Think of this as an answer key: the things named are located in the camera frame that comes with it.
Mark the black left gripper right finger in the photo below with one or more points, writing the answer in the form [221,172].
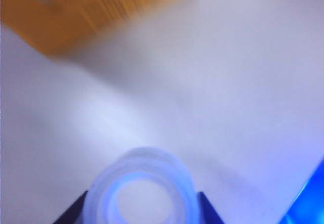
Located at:
[206,211]

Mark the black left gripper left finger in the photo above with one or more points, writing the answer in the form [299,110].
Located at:
[74,211]

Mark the transparent tape roll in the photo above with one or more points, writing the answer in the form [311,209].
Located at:
[141,173]

